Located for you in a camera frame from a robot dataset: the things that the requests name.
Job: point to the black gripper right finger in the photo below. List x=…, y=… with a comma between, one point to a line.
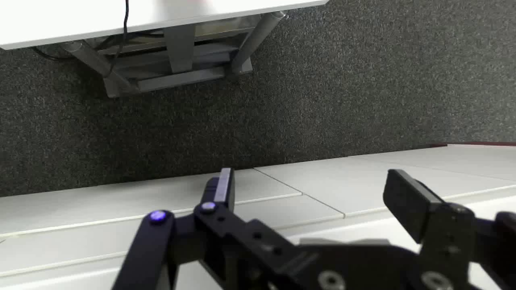
x=429, y=215

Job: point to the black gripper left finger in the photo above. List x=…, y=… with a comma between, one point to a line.
x=214, y=236

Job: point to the white drawer front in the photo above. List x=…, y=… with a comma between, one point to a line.
x=134, y=204
x=387, y=162

